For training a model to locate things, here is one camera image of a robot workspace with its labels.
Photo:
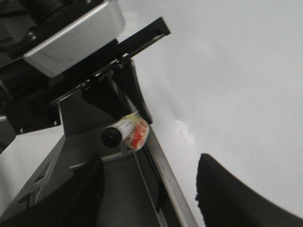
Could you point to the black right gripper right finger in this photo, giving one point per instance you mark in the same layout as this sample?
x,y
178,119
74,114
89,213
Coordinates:
x,y
224,201

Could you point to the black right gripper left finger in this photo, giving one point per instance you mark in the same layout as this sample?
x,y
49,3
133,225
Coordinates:
x,y
75,204

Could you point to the white black whiteboard marker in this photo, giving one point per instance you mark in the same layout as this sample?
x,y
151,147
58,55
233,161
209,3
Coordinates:
x,y
114,134

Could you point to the red magnet taped to marker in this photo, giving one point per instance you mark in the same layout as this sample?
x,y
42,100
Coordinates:
x,y
139,134

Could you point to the white whiteboard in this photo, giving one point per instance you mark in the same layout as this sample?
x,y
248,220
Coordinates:
x,y
227,81

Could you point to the grey aluminium whiteboard frame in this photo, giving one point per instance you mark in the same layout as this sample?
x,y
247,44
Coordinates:
x,y
168,162

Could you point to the grey metal camera mount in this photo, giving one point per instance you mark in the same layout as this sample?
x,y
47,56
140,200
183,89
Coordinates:
x,y
50,49

